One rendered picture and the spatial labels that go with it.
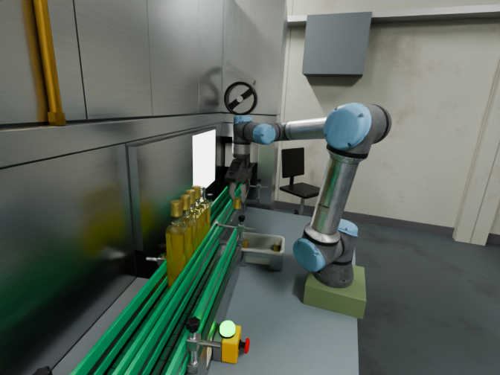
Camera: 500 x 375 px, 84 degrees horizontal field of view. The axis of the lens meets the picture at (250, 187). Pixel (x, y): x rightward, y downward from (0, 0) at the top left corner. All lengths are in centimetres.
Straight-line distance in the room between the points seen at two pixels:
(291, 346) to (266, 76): 152
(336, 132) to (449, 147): 331
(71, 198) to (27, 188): 11
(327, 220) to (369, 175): 309
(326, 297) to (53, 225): 86
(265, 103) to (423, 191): 270
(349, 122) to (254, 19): 134
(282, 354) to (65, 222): 68
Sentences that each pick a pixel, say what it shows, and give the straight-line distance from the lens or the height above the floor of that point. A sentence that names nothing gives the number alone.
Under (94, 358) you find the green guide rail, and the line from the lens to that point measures 73.
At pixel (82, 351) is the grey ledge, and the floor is 88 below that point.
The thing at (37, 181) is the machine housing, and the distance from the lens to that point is 67.
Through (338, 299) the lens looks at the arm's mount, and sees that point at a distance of 111.
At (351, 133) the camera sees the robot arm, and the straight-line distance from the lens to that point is 76.
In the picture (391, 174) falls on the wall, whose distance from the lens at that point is 397.
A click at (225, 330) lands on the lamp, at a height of 85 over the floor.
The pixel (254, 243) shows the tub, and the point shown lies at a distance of 142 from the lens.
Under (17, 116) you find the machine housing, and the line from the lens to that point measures 64.
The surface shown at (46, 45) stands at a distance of 68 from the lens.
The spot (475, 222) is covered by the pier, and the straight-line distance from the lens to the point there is 420.
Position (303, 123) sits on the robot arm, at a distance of 106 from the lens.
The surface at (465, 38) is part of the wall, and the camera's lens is 407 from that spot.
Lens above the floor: 145
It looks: 16 degrees down
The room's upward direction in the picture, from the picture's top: 3 degrees clockwise
